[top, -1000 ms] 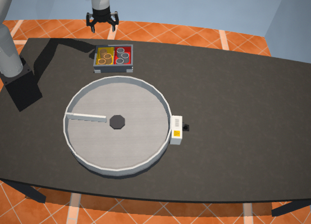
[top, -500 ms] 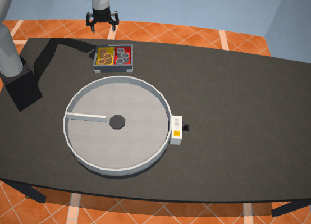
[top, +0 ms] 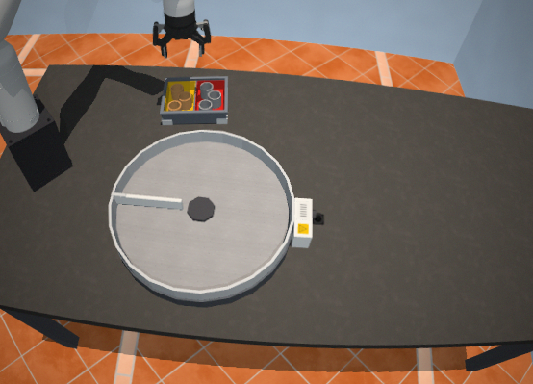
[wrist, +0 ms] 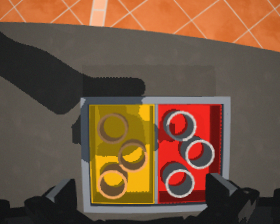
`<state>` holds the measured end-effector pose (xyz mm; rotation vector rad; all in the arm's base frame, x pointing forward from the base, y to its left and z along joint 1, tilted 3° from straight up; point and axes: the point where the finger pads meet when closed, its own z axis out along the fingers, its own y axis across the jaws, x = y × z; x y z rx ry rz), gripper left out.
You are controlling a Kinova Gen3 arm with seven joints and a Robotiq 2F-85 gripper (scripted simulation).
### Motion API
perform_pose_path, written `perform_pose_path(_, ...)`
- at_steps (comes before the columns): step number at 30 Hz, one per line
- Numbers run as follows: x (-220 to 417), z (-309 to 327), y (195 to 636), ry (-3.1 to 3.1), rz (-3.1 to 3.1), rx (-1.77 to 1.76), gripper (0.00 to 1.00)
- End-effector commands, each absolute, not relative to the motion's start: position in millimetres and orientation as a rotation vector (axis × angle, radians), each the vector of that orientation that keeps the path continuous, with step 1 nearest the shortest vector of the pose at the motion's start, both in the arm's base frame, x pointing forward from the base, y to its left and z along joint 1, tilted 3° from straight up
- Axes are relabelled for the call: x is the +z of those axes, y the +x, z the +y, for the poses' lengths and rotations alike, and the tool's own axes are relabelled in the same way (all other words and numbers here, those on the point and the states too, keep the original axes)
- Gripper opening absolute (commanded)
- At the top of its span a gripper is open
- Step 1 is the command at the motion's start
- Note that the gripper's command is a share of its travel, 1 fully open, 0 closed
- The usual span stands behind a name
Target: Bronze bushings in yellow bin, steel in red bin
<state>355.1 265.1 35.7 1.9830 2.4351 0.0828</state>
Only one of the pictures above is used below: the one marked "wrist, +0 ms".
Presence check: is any bronze bushing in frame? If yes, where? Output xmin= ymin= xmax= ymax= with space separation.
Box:
xmin=118 ymin=139 xmax=148 ymax=173
xmin=97 ymin=113 xmax=129 ymax=144
xmin=97 ymin=163 xmax=128 ymax=199

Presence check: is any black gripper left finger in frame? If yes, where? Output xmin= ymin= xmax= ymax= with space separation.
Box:
xmin=0 ymin=179 xmax=108 ymax=224

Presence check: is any grey metal sleeve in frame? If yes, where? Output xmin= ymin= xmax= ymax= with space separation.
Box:
xmin=163 ymin=111 xmax=197 ymax=142
xmin=180 ymin=136 xmax=215 ymax=169
xmin=162 ymin=163 xmax=195 ymax=198

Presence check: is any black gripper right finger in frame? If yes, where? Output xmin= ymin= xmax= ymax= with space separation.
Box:
xmin=179 ymin=173 xmax=280 ymax=224

